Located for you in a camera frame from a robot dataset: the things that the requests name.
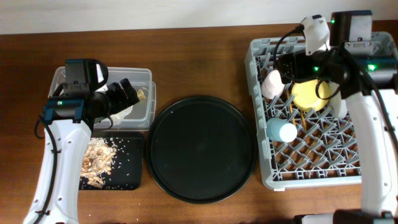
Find food scraps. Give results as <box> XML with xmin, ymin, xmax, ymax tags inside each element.
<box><xmin>79</xmin><ymin>137</ymin><xmax>135</xmax><ymax>190</ymax></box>

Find light blue cup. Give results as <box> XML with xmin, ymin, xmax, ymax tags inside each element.
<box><xmin>266</xmin><ymin>118</ymin><xmax>297</xmax><ymax>142</ymax></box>

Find clear plastic waste bin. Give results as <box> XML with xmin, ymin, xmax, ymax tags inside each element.
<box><xmin>40</xmin><ymin>66</ymin><xmax>155</xmax><ymax>131</ymax></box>

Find grey dishwasher rack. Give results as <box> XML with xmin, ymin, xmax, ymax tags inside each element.
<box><xmin>244</xmin><ymin>31</ymin><xmax>398</xmax><ymax>191</ymax></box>

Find black rectangular tray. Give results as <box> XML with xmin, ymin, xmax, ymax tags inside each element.
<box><xmin>79</xmin><ymin>131</ymin><xmax>144</xmax><ymax>190</ymax></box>

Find white tissue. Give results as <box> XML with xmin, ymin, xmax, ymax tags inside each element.
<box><xmin>111</xmin><ymin>106</ymin><xmax>133</xmax><ymax>120</ymax></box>

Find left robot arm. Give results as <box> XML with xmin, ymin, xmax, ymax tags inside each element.
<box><xmin>24</xmin><ymin>58</ymin><xmax>139</xmax><ymax>223</ymax></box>

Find pink cup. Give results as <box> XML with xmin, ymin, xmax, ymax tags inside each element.
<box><xmin>261</xmin><ymin>70</ymin><xmax>285</xmax><ymax>100</ymax></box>

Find yellow bowl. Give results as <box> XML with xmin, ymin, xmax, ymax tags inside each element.
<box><xmin>292</xmin><ymin>80</ymin><xmax>330</xmax><ymax>112</ymax></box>

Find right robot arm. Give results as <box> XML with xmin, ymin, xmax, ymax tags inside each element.
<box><xmin>274</xmin><ymin>10</ymin><xmax>397</xmax><ymax>223</ymax></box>

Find round black serving tray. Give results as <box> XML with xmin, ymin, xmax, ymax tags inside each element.
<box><xmin>146</xmin><ymin>96</ymin><xmax>258</xmax><ymax>204</ymax></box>

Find white round plate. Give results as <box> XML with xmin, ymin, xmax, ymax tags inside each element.
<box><xmin>328</xmin><ymin>82</ymin><xmax>348</xmax><ymax>119</ymax></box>

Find wooden chopstick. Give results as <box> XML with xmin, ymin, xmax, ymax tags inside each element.
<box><xmin>286</xmin><ymin>88</ymin><xmax>297</xmax><ymax>126</ymax></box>
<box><xmin>299</xmin><ymin>109</ymin><xmax>307</xmax><ymax>131</ymax></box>

